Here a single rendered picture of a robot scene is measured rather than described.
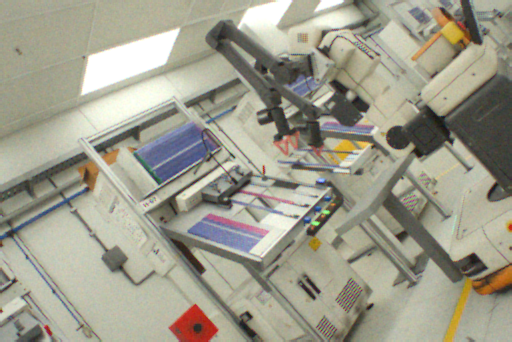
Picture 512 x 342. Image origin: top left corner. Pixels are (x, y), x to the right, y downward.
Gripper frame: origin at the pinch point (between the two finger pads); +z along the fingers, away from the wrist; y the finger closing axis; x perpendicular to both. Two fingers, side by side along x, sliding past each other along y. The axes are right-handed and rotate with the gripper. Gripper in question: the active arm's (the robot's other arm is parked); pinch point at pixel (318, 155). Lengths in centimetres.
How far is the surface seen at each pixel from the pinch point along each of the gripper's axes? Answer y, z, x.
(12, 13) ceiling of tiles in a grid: 50, -109, -191
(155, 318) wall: 57, 145, -145
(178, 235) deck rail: 71, 20, -49
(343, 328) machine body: 38, 86, 26
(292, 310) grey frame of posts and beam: 75, 38, 23
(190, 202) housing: 48, 15, -61
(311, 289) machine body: 36, 66, 7
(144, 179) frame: 60, -3, -81
